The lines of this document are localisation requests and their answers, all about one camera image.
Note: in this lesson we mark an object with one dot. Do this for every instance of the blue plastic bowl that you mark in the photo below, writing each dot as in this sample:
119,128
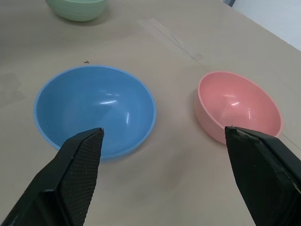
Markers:
89,103

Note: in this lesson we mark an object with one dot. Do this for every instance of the pink plastic bowl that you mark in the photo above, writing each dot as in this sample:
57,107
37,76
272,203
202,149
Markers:
237,101

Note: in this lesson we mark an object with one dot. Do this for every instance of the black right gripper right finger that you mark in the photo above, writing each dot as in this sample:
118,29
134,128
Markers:
263,179

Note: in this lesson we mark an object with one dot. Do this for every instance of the green plastic bowl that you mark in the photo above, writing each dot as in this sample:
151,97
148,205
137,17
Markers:
76,9

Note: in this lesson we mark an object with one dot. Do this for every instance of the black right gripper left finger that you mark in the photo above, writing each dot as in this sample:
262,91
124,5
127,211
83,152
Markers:
68,179

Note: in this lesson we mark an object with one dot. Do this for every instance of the dark grey object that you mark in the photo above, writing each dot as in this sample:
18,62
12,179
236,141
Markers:
229,2

